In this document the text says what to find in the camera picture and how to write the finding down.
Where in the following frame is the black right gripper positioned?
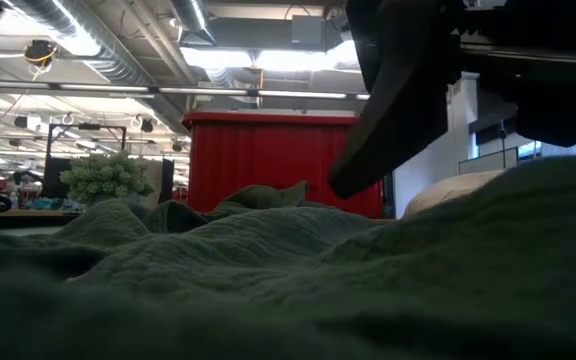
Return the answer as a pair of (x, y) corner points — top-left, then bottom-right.
(460, 0), (576, 149)

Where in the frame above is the red ribbed plastic bin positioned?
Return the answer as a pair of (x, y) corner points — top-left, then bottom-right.
(182, 111), (385, 220)

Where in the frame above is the dark green garment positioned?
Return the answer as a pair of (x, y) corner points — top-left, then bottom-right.
(0, 155), (576, 360)

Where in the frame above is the white sheet board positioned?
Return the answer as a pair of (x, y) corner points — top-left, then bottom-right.
(538, 138), (576, 159)

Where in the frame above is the grey partition panel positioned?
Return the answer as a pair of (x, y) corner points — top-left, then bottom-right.
(457, 146), (520, 176)

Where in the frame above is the beige garment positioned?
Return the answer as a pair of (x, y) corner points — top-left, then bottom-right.
(402, 168), (507, 219)

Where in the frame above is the grey ceiling box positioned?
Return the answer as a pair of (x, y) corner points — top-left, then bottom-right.
(290, 14), (330, 47)

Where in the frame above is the green spiky plant ornament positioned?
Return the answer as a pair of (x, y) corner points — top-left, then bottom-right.
(59, 151), (155, 206)

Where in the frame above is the black ceiling device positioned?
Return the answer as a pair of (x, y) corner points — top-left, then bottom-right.
(23, 39), (59, 66)

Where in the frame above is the light wooden desk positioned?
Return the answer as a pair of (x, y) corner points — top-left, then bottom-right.
(0, 208), (83, 219)

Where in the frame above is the smooth silver air duct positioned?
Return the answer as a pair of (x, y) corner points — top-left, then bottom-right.
(170, 0), (217, 46)

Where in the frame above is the ribbed silver air duct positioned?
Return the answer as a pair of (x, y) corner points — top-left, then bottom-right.
(7, 0), (189, 134)

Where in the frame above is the black stand frame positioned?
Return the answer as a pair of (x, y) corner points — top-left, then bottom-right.
(45, 123), (128, 174)

